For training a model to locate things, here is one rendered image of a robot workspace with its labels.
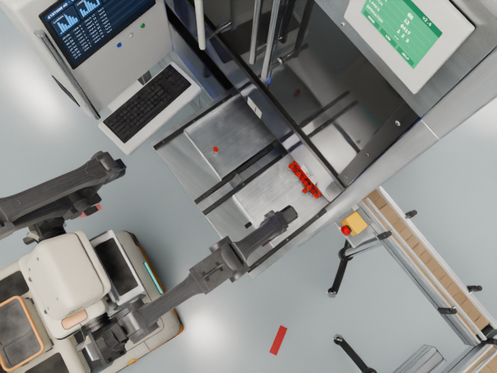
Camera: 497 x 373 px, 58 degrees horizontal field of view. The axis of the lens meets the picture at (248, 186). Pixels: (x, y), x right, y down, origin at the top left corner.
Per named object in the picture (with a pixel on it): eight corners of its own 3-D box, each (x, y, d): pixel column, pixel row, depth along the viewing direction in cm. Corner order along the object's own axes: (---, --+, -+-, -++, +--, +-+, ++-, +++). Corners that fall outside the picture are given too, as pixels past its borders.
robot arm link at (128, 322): (106, 328, 131) (116, 344, 131) (126, 314, 127) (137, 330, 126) (126, 314, 139) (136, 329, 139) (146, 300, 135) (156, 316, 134)
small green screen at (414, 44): (347, 14, 91) (381, -70, 70) (418, 92, 87) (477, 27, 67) (342, 17, 90) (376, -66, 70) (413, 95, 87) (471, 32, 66)
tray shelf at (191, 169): (241, 82, 195) (241, 81, 193) (344, 207, 183) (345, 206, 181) (150, 143, 186) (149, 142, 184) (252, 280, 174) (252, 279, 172)
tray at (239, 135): (248, 89, 192) (248, 85, 189) (285, 134, 188) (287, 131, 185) (184, 132, 186) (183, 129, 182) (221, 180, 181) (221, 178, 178)
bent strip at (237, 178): (237, 177, 182) (237, 172, 176) (241, 183, 181) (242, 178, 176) (208, 197, 179) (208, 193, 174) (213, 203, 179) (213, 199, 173)
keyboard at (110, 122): (170, 64, 202) (169, 62, 199) (191, 85, 200) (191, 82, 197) (102, 122, 193) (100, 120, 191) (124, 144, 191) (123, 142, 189)
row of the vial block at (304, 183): (290, 165, 184) (291, 162, 180) (318, 198, 181) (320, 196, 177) (285, 169, 184) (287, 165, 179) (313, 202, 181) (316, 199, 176)
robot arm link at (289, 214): (265, 214, 148) (280, 235, 147) (292, 195, 151) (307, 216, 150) (258, 219, 160) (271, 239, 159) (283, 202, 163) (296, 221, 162)
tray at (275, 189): (296, 148, 187) (298, 146, 183) (337, 196, 182) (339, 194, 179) (232, 197, 180) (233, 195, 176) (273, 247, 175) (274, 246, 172)
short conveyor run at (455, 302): (347, 209, 185) (359, 200, 170) (375, 187, 188) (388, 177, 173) (461, 347, 173) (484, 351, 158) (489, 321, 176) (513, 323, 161)
